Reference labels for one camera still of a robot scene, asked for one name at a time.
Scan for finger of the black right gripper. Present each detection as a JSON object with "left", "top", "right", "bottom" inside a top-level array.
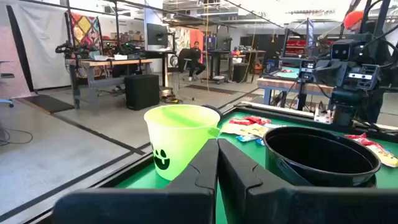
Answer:
[
  {"left": 313, "top": 61, "right": 331, "bottom": 82},
  {"left": 330, "top": 61, "right": 346, "bottom": 85}
]

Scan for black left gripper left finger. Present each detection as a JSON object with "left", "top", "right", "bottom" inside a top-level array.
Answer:
[{"left": 52, "top": 138, "right": 220, "bottom": 224}]

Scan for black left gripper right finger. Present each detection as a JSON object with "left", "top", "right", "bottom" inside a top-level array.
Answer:
[{"left": 217, "top": 138, "right": 398, "bottom": 224}]

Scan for black halloween bucket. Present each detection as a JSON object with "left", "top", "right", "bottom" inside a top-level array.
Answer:
[{"left": 262, "top": 126, "right": 382, "bottom": 189}]

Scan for green halloween bucket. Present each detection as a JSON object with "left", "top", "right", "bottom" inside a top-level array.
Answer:
[{"left": 143, "top": 104, "right": 221, "bottom": 182}]

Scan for black device on stand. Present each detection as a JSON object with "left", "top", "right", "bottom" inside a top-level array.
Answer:
[{"left": 297, "top": 58, "right": 317, "bottom": 111}]

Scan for red storage shelving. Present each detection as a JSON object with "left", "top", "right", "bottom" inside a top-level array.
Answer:
[{"left": 284, "top": 39, "right": 308, "bottom": 58}]

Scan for wooden table blue legs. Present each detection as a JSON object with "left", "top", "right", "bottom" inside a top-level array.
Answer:
[{"left": 256, "top": 76, "right": 335, "bottom": 111}]

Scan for person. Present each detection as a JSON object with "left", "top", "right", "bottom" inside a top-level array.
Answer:
[
  {"left": 186, "top": 40, "right": 206, "bottom": 82},
  {"left": 341, "top": 10, "right": 398, "bottom": 47}
]

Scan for green table mat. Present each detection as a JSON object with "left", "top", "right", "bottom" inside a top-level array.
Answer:
[{"left": 115, "top": 110, "right": 398, "bottom": 224}]

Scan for black trash bin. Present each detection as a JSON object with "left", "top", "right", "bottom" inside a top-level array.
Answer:
[{"left": 232, "top": 63, "right": 249, "bottom": 83}]

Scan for dark striped floor mat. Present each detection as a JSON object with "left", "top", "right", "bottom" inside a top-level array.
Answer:
[{"left": 185, "top": 83, "right": 239, "bottom": 96}]

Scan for black cabinet box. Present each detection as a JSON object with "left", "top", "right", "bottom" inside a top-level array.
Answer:
[{"left": 124, "top": 73, "right": 160, "bottom": 111}]

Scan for black office chair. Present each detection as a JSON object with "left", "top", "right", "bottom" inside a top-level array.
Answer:
[{"left": 172, "top": 48, "right": 200, "bottom": 82}]

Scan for wooden workbench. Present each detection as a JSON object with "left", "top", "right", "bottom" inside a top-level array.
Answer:
[{"left": 65, "top": 58, "right": 153, "bottom": 110}]

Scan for black computer monitor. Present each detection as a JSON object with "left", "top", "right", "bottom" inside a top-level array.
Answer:
[{"left": 146, "top": 22, "right": 169, "bottom": 47}]

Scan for black floor mat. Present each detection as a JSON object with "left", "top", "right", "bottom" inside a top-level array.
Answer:
[{"left": 23, "top": 94, "right": 75, "bottom": 114}]

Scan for colourful patchwork quilt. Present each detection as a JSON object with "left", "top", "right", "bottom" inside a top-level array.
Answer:
[{"left": 67, "top": 12, "right": 103, "bottom": 54}]

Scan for white curtain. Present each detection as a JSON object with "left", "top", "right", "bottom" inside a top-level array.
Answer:
[{"left": 6, "top": 0, "right": 74, "bottom": 91}]

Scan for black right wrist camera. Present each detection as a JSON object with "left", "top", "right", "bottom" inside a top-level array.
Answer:
[{"left": 330, "top": 39, "right": 364, "bottom": 62}]

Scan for white mounting bracket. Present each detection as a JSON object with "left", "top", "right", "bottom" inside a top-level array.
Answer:
[{"left": 313, "top": 107, "right": 333, "bottom": 124}]

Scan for yellow black cable bundle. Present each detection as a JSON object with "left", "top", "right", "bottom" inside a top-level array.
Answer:
[{"left": 160, "top": 88, "right": 184, "bottom": 105}]

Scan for yellow hanging rope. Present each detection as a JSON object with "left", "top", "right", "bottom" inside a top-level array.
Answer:
[{"left": 203, "top": 0, "right": 211, "bottom": 91}]

